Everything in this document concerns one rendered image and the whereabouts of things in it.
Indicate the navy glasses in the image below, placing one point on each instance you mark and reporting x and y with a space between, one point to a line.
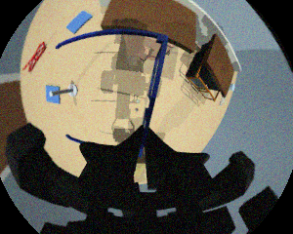
157 71

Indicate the white flat panel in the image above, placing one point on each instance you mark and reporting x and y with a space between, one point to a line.
205 30

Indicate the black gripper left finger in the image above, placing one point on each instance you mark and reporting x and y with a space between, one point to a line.
123 156

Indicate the blue-grey cylinder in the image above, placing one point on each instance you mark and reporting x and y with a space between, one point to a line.
231 87

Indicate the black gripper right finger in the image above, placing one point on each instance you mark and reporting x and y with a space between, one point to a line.
162 159

